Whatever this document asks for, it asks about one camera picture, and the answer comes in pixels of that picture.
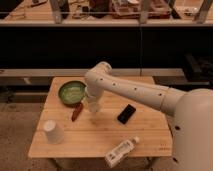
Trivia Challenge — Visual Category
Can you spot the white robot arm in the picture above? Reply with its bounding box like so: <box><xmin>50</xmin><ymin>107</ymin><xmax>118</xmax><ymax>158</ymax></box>
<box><xmin>85</xmin><ymin>62</ymin><xmax>213</xmax><ymax>171</ymax></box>

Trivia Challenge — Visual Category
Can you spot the green ceramic bowl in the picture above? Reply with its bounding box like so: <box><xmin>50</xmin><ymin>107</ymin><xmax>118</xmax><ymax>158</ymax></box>
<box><xmin>58</xmin><ymin>80</ymin><xmax>86</xmax><ymax>105</ymax></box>

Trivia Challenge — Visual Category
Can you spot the red chili pepper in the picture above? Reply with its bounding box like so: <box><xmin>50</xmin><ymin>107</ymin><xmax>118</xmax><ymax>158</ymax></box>
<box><xmin>71</xmin><ymin>103</ymin><xmax>83</xmax><ymax>122</ymax></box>

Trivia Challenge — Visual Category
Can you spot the black smartphone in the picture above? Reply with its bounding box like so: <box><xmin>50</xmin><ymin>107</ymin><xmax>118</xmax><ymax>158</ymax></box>
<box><xmin>117</xmin><ymin>104</ymin><xmax>136</xmax><ymax>124</ymax></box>

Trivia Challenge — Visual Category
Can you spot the wooden table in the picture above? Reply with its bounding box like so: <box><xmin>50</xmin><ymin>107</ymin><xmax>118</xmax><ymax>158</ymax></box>
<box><xmin>28</xmin><ymin>77</ymin><xmax>172</xmax><ymax>158</ymax></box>

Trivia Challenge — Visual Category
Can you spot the white paper cup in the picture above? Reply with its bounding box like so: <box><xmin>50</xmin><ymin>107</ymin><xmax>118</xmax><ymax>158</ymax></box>
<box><xmin>43</xmin><ymin>120</ymin><xmax>64</xmax><ymax>144</ymax></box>

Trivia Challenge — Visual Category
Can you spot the white plastic bottle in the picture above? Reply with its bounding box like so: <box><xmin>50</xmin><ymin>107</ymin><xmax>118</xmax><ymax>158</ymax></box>
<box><xmin>105</xmin><ymin>137</ymin><xmax>140</xmax><ymax>168</ymax></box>

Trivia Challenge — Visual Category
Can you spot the red tray on shelf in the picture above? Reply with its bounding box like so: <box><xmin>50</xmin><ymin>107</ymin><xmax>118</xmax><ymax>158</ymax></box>
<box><xmin>110</xmin><ymin>0</ymin><xmax>171</xmax><ymax>19</ymax></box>

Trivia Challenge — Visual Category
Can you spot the long background workbench shelf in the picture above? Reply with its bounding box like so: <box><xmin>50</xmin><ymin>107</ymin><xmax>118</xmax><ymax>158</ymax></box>
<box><xmin>0</xmin><ymin>0</ymin><xmax>213</xmax><ymax>27</ymax></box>

